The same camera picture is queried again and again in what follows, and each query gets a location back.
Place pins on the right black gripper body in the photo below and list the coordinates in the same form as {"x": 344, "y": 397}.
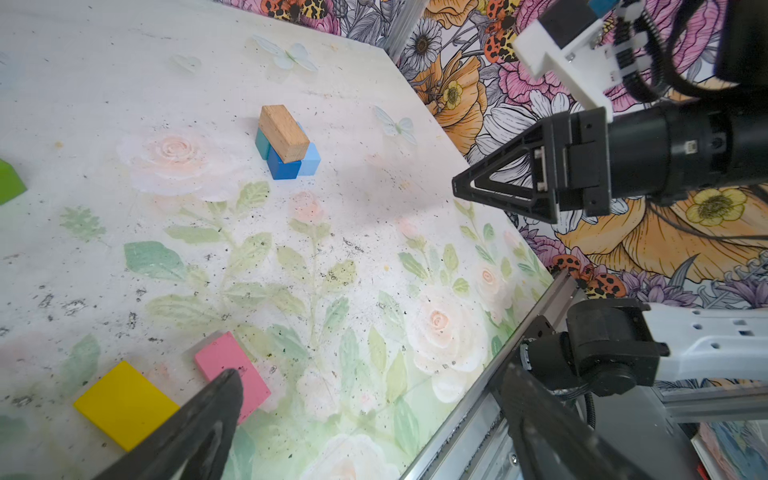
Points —
{"x": 582, "y": 163}

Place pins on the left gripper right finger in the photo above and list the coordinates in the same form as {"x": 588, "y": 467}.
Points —
{"x": 551, "y": 441}

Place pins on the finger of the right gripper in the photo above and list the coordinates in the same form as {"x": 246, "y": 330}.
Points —
{"x": 519, "y": 177}

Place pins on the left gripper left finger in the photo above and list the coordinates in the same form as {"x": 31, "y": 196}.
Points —
{"x": 194, "y": 443}

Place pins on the yellow rectangular wood block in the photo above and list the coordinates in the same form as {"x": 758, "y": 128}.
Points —
{"x": 126, "y": 406}

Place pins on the natural wood rectangular block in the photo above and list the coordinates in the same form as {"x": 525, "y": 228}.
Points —
{"x": 283, "y": 132}

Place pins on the dark blue wood cube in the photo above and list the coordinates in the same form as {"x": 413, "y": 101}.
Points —
{"x": 280, "y": 170}

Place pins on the teal wood cube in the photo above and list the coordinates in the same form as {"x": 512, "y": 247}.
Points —
{"x": 262, "y": 144}

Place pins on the green rectangular wood block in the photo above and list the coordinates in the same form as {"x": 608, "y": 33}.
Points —
{"x": 11, "y": 184}

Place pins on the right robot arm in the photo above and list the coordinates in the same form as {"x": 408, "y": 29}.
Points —
{"x": 643, "y": 131}

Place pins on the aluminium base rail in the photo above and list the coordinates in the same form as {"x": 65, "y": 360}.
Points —
{"x": 680, "y": 392}

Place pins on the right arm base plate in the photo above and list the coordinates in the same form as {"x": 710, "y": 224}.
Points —
{"x": 542, "y": 353}

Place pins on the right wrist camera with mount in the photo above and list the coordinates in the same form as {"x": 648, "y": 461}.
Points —
{"x": 565, "y": 40}

